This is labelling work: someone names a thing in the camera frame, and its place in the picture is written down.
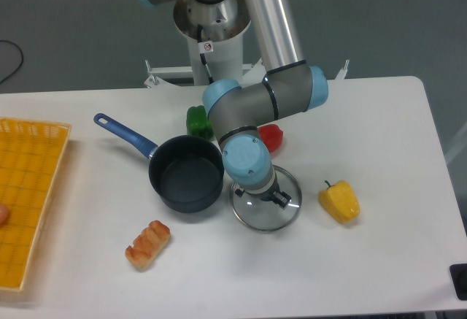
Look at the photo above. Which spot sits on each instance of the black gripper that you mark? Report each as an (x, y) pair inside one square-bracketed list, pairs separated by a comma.
[(270, 192)]

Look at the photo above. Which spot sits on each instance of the glass lid with blue knob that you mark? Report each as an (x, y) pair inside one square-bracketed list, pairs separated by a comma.
[(266, 216)]

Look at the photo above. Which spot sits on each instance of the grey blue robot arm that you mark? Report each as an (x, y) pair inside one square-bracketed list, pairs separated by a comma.
[(289, 86)]

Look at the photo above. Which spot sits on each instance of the red bell pepper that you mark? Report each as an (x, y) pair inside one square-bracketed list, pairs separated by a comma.
[(272, 136)]

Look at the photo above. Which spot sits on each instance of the yellow bell pepper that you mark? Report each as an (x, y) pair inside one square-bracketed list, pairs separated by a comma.
[(339, 201)]

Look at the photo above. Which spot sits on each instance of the green bell pepper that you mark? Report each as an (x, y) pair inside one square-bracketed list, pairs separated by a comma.
[(198, 124)]

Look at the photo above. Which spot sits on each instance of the orange toy bread loaf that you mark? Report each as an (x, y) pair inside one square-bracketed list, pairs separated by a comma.
[(147, 246)]

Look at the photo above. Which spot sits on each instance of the black object at table corner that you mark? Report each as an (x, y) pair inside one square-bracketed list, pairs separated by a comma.
[(458, 274)]

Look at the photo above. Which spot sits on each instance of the yellow woven basket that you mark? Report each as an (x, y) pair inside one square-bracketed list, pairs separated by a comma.
[(31, 155)]

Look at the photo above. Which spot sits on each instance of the pink object in basket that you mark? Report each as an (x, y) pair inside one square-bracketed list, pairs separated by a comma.
[(4, 214)]

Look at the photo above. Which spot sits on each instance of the dark pot with blue handle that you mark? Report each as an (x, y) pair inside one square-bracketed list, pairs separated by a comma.
[(186, 171)]

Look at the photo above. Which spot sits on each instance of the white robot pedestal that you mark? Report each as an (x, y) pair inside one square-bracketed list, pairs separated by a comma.
[(219, 60)]

